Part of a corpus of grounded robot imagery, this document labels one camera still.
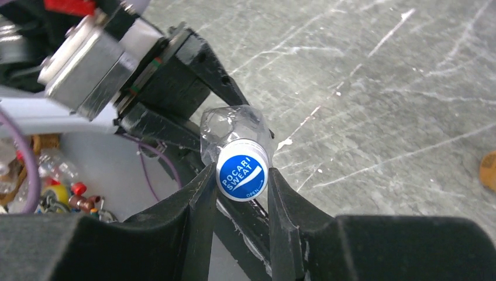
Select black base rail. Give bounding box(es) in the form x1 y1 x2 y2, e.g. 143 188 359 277
208 193 271 280

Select empty bottles in background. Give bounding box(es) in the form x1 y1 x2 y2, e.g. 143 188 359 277
1 135 86 214

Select clear crushed plastic bottle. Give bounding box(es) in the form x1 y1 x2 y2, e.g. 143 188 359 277
200 105 274 165

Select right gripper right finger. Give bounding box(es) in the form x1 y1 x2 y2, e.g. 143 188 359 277
268 168 495 280

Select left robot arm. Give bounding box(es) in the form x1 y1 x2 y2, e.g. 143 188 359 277
1 1 247 151

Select orange juice bottle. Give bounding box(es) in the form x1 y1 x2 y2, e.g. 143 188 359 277
479 150 495 192

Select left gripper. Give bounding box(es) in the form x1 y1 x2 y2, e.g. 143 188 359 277
115 23 249 152

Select yellow tape roll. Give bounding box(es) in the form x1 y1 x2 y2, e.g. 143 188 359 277
41 184 71 206

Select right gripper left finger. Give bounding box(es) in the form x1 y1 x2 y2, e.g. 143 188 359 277
1 165 217 280

